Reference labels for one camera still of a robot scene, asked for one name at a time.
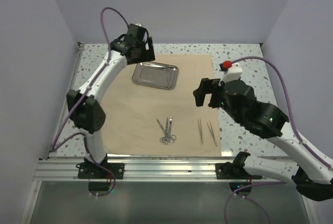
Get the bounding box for aluminium mounting rail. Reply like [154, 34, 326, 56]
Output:
[35, 156, 294, 183]

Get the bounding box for steel instrument tray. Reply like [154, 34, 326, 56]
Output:
[132, 62, 179, 90]

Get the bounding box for steel pointed tweezers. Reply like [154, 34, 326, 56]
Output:
[198, 119, 203, 145]

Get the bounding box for steel ring-handled scissors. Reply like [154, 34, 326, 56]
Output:
[157, 117, 170, 144]

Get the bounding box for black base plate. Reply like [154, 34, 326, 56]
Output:
[75, 158, 125, 179]
[215, 152, 251, 180]

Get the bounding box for steel scalpel handle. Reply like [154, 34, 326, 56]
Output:
[207, 121, 217, 147]

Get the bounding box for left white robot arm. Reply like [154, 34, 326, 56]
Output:
[66, 24, 155, 179]

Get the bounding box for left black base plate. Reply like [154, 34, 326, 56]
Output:
[75, 158, 125, 179]

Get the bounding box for beige cloth wrap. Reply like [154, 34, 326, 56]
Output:
[101, 54, 221, 157]

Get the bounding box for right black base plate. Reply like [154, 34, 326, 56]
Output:
[215, 152, 251, 180]

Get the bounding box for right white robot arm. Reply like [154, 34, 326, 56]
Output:
[193, 78, 332, 202]

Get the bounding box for steel ring-handled forceps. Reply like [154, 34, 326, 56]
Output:
[166, 117, 176, 144]
[156, 119, 171, 144]

